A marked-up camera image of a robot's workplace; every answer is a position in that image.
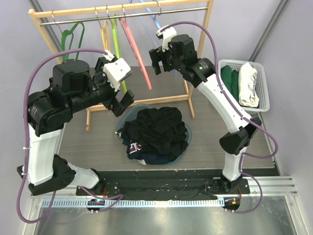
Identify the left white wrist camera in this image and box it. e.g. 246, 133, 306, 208
103, 50, 132, 92

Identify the purple cable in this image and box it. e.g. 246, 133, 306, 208
16, 48, 123, 224
158, 21, 279, 214

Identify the black dress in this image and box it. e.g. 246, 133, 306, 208
121, 122, 189, 162

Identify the pink hanger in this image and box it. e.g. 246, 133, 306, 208
119, 18, 152, 90

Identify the yellow plastic hanger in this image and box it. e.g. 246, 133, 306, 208
101, 20, 111, 51

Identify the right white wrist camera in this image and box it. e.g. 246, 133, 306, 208
156, 25, 177, 52

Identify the neon yellow hanger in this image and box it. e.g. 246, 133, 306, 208
111, 14, 128, 95

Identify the navy tank top maroon trim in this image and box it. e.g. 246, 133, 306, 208
122, 140, 170, 165

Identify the folded dark green shirt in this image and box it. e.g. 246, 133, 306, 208
221, 66, 239, 102

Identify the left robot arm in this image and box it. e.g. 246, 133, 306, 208
27, 56, 134, 195

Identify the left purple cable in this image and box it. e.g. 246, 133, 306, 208
16, 48, 123, 224

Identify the black tank top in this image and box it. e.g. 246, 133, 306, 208
119, 107, 187, 141

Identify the wooden clothes rack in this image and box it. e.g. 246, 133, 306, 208
28, 0, 215, 133

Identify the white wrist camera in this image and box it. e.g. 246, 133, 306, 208
103, 50, 132, 92
156, 25, 177, 52

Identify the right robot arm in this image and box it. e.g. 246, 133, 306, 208
149, 33, 257, 193

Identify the folded white shirt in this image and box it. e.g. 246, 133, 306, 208
238, 62, 259, 108

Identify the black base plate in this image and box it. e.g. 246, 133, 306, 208
90, 169, 250, 201

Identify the white slotted cable duct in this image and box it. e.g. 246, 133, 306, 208
52, 197, 224, 208

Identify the green plastic hanger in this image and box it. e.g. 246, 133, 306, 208
61, 22, 85, 51

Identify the white plastic basket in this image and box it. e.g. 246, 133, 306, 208
219, 59, 270, 115

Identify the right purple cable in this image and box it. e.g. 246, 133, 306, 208
158, 21, 279, 214

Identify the light blue hanger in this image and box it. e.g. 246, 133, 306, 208
128, 0, 178, 79

